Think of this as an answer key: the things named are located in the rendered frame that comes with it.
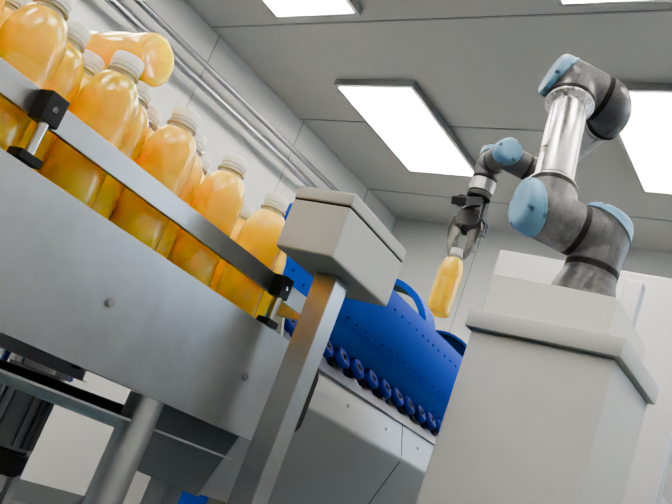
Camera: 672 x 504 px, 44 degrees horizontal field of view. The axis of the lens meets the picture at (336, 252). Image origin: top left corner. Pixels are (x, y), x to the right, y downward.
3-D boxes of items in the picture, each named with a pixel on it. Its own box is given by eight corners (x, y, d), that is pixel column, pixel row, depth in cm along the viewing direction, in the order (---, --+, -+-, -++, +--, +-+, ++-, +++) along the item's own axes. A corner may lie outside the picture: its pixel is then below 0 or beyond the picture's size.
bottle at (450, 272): (419, 308, 233) (439, 248, 238) (434, 318, 237) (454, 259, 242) (437, 310, 228) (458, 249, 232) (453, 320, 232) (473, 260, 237)
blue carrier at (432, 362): (476, 440, 225) (491, 340, 234) (336, 335, 154) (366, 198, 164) (381, 428, 238) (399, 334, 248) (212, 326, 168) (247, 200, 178)
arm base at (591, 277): (625, 329, 175) (639, 287, 178) (593, 298, 166) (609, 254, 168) (563, 320, 186) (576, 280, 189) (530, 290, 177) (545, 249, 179)
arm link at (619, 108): (659, 89, 202) (556, 172, 246) (620, 68, 200) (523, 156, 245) (649, 126, 197) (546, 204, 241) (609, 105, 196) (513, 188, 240)
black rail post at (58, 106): (39, 170, 86) (72, 104, 88) (18, 155, 84) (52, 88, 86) (25, 167, 87) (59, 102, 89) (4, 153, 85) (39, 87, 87)
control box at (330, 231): (387, 307, 131) (408, 249, 134) (331, 256, 115) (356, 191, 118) (334, 295, 137) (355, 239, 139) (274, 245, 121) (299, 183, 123)
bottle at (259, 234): (254, 319, 124) (299, 209, 129) (210, 301, 123) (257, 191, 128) (249, 325, 131) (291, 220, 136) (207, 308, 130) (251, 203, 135)
